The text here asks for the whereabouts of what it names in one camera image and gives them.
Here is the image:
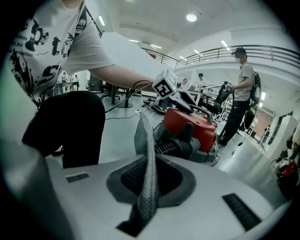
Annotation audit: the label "red canister vacuum cleaner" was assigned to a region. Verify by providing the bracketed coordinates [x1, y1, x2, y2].
[153, 106, 221, 165]

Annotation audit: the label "metal vacuum wand tube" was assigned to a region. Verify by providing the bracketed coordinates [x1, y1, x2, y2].
[201, 83, 224, 91]

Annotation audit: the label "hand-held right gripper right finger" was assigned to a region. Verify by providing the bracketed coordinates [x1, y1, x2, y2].
[140, 154, 293, 240]

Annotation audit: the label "person's left forearm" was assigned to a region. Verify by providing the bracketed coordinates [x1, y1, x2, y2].
[90, 64, 156, 94]

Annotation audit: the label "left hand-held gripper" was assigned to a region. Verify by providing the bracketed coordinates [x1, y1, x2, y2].
[151, 69, 198, 112]

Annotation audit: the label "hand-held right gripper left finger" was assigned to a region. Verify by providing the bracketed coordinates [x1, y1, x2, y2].
[0, 138, 151, 240]

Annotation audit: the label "black round floor device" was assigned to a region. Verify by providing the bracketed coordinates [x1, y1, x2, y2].
[143, 98, 168, 115]

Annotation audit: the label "dark balcony railing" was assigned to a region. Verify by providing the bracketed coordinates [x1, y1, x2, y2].
[140, 45, 300, 69]

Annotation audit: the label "black vacuum hose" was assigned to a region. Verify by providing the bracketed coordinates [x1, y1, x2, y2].
[154, 122, 195, 160]

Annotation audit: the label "person's black trousers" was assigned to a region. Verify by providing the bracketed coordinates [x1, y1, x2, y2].
[22, 90, 106, 169]

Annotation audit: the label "white printed T-shirt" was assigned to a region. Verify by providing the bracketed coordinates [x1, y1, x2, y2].
[4, 0, 116, 109]

